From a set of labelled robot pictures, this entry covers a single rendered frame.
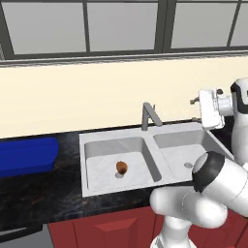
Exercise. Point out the grey double-basin sink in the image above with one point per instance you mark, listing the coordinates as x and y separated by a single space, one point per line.
176 151

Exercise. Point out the brown round produce item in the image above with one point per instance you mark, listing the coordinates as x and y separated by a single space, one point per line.
121 167

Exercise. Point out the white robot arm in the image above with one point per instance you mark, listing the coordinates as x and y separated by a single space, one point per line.
210 197

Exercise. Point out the grey sink faucet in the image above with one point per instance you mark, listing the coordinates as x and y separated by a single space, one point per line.
148 113

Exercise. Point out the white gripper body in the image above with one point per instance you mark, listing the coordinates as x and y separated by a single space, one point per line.
210 109

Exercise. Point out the blue tray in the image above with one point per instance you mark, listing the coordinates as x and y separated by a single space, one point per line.
25 158

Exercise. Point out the red cabinet door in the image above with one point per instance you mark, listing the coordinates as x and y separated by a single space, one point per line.
63 237
119 229
237 231

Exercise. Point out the grey-framed window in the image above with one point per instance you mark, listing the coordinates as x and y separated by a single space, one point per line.
122 29

